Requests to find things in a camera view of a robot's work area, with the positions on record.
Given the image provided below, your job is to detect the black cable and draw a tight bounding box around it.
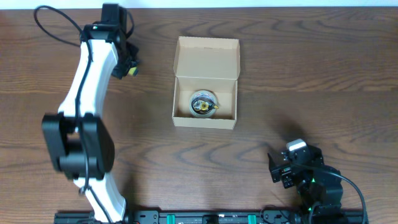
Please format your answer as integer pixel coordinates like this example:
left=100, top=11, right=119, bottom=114
left=292, top=163, right=369, bottom=224
left=33, top=5, right=135, bottom=224

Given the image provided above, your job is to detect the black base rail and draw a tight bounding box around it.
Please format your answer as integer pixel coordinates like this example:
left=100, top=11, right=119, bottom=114
left=54, top=208, right=369, bottom=224

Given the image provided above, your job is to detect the brown cardboard box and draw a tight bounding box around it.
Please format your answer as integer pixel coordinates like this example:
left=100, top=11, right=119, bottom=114
left=172, top=36, right=241, bottom=129

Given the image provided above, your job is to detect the yellow highlighter marker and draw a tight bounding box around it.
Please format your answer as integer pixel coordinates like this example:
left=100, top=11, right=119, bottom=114
left=127, top=67, right=139, bottom=77

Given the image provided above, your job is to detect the right black cable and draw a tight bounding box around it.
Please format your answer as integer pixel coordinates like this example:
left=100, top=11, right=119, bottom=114
left=292, top=163, right=369, bottom=224

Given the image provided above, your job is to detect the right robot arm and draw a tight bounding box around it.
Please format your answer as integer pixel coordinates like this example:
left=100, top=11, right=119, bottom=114
left=268, top=145, right=348, bottom=223

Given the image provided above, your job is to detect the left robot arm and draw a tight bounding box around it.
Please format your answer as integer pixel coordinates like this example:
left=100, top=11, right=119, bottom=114
left=42, top=3, right=139, bottom=223

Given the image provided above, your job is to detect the clear tape roll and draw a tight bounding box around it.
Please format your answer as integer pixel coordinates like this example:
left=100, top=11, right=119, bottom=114
left=189, top=90, right=218, bottom=118

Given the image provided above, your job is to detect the left black cable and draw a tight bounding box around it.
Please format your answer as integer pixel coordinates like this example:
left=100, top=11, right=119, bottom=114
left=33, top=5, right=135, bottom=224

